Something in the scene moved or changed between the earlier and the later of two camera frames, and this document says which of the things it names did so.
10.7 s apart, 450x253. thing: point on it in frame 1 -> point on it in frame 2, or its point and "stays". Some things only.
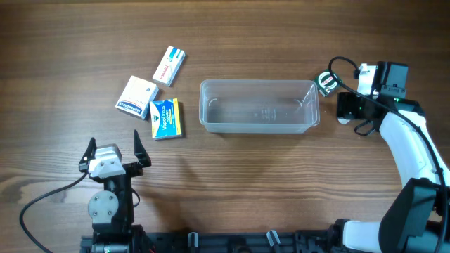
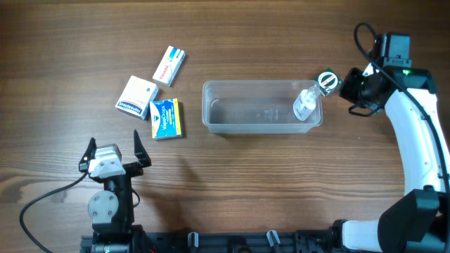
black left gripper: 136,169 stays
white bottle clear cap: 343,121 -> 305,102
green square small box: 327,82 stays
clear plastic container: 258,106 stays
